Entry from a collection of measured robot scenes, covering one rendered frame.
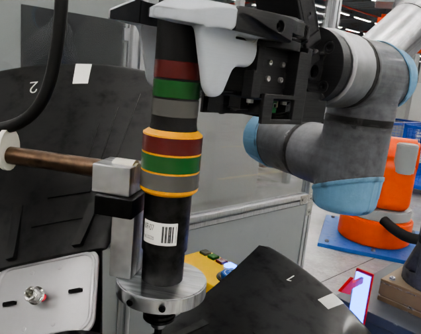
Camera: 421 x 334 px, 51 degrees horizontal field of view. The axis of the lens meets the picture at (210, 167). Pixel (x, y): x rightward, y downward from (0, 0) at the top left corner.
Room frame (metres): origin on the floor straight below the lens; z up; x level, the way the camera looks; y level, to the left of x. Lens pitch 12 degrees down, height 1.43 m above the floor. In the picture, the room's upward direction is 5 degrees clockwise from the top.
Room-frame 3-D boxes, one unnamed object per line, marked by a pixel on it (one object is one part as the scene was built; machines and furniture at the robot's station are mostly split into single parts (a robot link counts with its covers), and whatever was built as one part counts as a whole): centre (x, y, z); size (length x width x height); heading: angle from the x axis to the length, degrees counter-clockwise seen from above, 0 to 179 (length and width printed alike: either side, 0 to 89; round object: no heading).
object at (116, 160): (0.32, 0.06, 1.35); 0.02 x 0.02 x 0.02; 79
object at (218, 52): (0.30, 0.01, 1.45); 0.09 x 0.03 x 0.06; 144
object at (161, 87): (0.32, 0.03, 1.42); 0.03 x 0.03 x 0.01
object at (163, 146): (0.32, 0.03, 1.38); 0.04 x 0.04 x 0.01
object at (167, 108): (0.32, 0.03, 1.41); 0.03 x 0.03 x 0.01
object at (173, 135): (0.32, 0.03, 1.37); 0.04 x 0.04 x 0.05
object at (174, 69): (0.32, 0.03, 1.43); 0.03 x 0.03 x 0.01
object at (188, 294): (0.32, 0.04, 1.31); 0.09 x 0.07 x 0.10; 79
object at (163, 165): (0.32, 0.03, 1.37); 0.04 x 0.04 x 0.01
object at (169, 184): (0.32, 0.03, 1.36); 0.04 x 0.04 x 0.01
